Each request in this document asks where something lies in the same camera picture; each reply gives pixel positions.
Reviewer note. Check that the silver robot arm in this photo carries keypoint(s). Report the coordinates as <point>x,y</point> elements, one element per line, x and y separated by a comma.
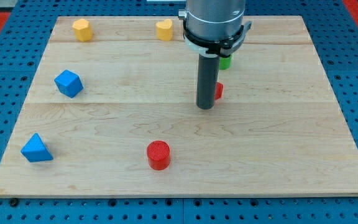
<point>214,28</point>

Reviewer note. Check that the red star block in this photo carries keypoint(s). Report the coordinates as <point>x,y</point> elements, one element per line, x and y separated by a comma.
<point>219,90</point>

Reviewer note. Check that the red cylinder block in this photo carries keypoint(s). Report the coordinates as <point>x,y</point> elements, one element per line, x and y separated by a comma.
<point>158,154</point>

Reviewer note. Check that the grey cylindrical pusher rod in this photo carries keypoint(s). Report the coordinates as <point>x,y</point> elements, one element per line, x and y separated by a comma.
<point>208,69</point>

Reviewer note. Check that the green block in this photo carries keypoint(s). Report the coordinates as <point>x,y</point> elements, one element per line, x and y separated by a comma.
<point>225,62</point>

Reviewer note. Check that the wooden board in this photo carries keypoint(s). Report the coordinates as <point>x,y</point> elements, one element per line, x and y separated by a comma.
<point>277,130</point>

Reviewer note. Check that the yellow heart block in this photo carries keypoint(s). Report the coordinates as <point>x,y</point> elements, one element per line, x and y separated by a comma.
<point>164,30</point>

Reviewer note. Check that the blue cube block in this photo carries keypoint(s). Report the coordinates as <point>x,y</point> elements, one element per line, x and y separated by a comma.
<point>68,83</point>

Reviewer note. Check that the yellow pentagon block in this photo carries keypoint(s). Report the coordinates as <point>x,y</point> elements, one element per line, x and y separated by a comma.
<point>82,30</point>

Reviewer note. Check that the blue triangle block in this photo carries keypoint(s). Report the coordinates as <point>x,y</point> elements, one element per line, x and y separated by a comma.
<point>35,150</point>

